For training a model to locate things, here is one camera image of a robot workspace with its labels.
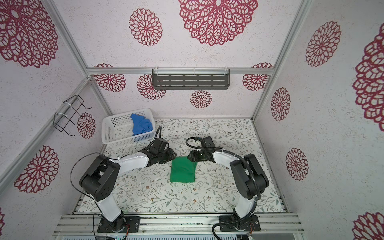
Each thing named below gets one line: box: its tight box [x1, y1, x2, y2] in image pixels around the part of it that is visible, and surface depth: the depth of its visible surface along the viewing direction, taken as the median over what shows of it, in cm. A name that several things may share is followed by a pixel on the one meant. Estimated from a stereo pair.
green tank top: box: [170, 156, 198, 183], surface depth 91 cm
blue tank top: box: [130, 113, 153, 136], surface depth 111 cm
